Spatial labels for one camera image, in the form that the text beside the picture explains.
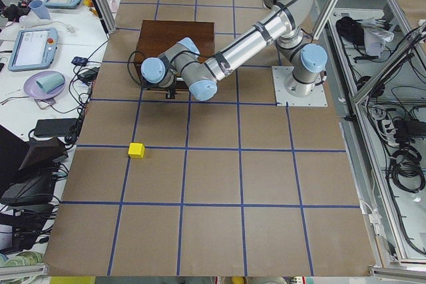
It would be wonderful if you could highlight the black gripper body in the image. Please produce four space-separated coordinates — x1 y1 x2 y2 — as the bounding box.
165 86 176 99

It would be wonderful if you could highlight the yellow wooden block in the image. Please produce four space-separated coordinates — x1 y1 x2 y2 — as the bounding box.
128 142 145 159

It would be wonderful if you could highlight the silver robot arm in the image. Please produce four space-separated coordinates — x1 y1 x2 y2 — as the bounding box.
140 0 327 101

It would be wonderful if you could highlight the dark wooden drawer box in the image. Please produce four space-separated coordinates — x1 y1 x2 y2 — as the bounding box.
133 20 215 90

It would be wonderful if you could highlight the small blue usb hub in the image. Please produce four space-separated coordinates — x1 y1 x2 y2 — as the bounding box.
71 57 89 67

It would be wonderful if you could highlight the black power adapter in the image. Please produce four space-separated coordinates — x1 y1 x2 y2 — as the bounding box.
33 118 77 138

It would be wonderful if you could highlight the teal cup on plate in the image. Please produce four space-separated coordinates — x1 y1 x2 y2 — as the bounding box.
36 72 65 94

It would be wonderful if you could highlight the purple plastic plate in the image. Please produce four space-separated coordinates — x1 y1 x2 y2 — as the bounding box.
23 71 65 100

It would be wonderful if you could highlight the lower blue teach pendant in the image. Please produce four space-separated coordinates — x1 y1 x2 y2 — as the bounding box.
8 28 59 72

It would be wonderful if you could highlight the light blue plastic cup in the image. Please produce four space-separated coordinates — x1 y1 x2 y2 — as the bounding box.
29 0 51 20

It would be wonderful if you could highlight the black electronic device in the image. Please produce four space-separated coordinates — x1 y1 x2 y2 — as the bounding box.
1 172 57 207

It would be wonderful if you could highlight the black bag in rack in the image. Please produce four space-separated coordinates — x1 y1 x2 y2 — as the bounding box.
335 16 365 46

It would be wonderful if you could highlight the black power strip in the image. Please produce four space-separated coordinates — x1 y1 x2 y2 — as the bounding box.
393 120 420 144

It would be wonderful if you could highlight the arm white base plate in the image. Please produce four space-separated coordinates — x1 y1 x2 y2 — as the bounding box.
272 66 327 108

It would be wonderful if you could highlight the aluminium frame rail right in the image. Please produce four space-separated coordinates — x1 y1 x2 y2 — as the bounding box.
317 0 425 268

